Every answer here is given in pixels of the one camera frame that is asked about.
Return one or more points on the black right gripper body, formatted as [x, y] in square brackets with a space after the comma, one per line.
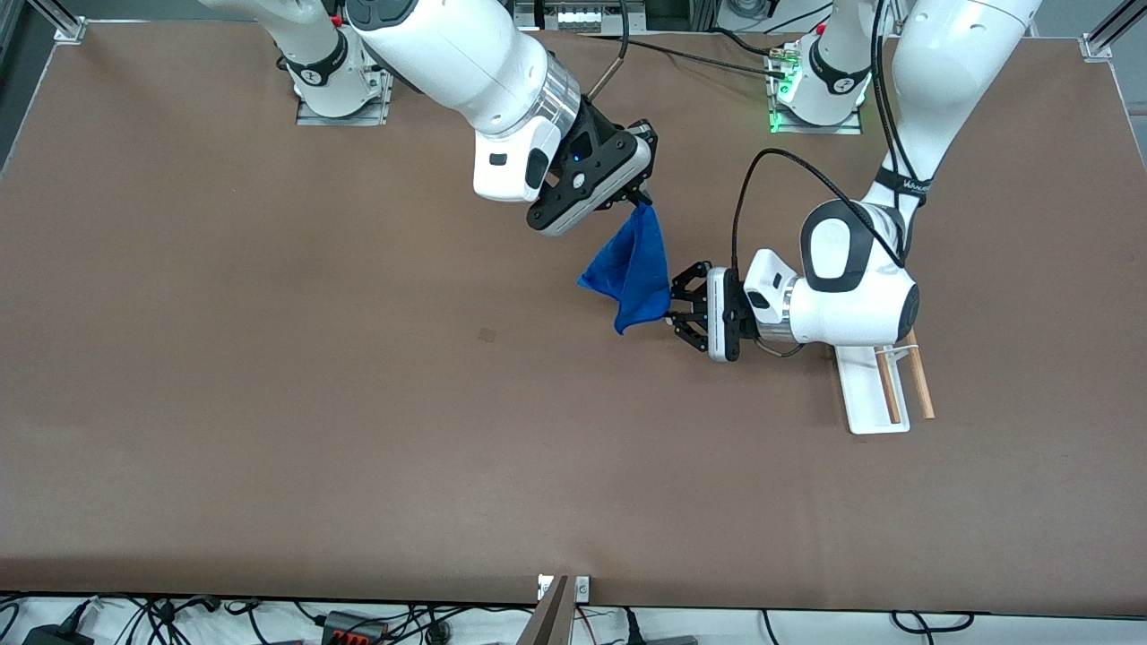
[599, 131]

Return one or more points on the blue microfibre towel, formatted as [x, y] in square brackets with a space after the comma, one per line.
[636, 269]

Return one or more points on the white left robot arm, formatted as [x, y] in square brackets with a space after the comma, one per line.
[851, 296]

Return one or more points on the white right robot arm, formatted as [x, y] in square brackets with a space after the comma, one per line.
[448, 54]

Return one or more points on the white rack with wooden bars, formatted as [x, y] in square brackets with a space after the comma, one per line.
[865, 403]

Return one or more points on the white socket strip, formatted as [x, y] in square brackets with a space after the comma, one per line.
[582, 18]

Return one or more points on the black power strip orange switches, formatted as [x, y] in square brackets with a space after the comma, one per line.
[354, 632]

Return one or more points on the black power adapter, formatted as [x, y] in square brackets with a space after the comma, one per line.
[54, 636]

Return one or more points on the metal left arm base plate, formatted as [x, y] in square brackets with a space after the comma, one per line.
[847, 129]

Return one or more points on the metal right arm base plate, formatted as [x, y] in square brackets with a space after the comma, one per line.
[358, 119]

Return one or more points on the silver pole clamp bracket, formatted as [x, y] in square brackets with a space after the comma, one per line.
[582, 589]

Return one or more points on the grey camera mount pole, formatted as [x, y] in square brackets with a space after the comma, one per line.
[551, 623]

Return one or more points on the aluminium corner bracket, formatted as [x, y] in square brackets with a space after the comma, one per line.
[1095, 47]
[70, 31]

